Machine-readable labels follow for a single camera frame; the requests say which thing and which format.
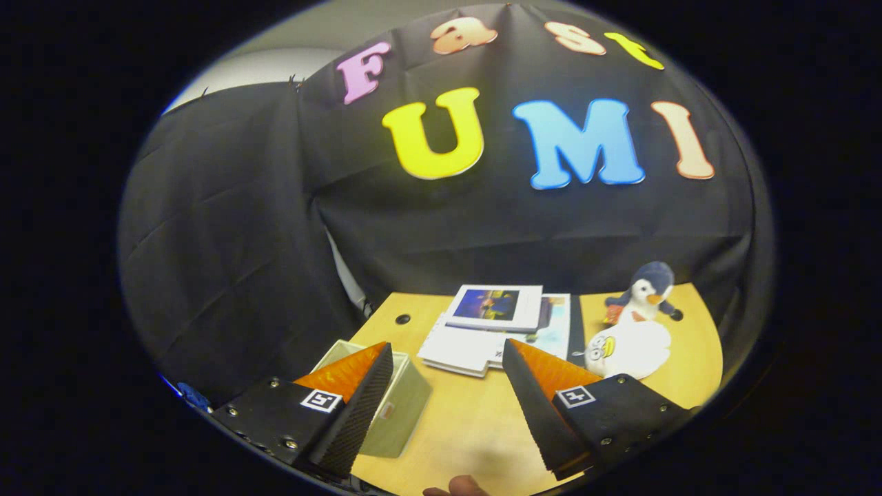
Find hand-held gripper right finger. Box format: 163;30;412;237
502;339;693;482

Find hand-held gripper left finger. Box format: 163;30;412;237
210;342;395;482

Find beige fabric storage box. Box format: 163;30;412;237
314;339;433;459

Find black book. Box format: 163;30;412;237
568;295;586;366

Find white plush toy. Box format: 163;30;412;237
572;313;673;381

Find white book blue picture cover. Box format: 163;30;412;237
444;285;544;334

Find blue cloth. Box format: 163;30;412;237
178;382;213;413

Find penguin plush toy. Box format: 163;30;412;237
604;261;679;326

